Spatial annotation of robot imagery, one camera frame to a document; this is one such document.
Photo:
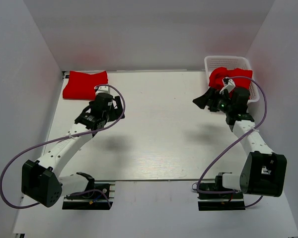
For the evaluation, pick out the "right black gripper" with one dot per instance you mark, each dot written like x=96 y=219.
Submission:
x=202 y=101

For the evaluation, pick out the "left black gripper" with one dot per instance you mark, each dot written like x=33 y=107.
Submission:
x=117 y=112

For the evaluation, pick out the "red t-shirt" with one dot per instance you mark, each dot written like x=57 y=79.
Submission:
x=81 y=85
x=217 y=76

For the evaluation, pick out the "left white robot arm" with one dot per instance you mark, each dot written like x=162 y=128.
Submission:
x=42 y=180

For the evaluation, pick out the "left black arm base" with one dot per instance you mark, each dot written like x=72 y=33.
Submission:
x=94 y=200

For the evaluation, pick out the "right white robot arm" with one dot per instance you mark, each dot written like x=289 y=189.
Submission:
x=264 y=171

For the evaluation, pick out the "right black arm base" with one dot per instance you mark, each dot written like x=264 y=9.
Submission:
x=212 y=196

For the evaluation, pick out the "white plastic basket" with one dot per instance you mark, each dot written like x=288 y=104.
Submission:
x=231 y=62

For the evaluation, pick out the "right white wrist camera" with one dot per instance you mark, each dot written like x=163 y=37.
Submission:
x=228 y=86

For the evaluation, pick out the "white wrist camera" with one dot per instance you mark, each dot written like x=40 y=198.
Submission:
x=102 y=89
x=228 y=86

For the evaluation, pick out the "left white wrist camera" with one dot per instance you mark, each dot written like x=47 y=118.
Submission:
x=102 y=89

